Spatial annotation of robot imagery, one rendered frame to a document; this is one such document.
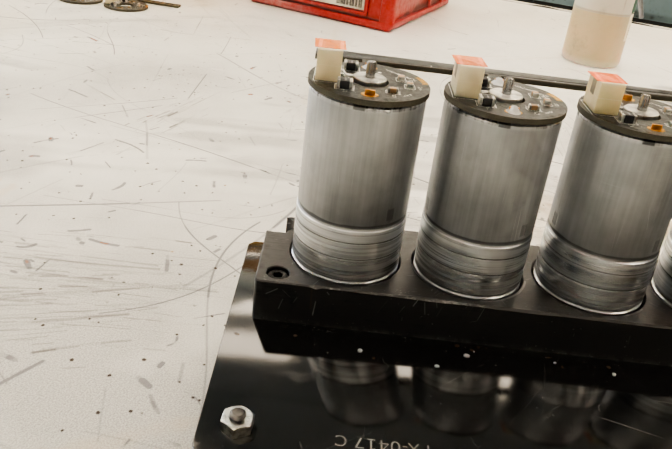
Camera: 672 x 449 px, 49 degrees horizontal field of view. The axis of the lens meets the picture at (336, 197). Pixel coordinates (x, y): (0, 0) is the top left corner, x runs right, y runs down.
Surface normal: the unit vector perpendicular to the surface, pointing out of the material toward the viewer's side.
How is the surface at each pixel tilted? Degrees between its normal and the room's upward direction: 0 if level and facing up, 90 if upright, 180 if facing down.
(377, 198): 90
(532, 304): 0
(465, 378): 0
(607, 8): 90
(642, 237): 90
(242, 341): 0
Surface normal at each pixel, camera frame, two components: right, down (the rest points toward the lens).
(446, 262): -0.56, 0.31
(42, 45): 0.11, -0.89
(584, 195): -0.81, 0.18
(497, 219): 0.10, 0.45
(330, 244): -0.33, 0.39
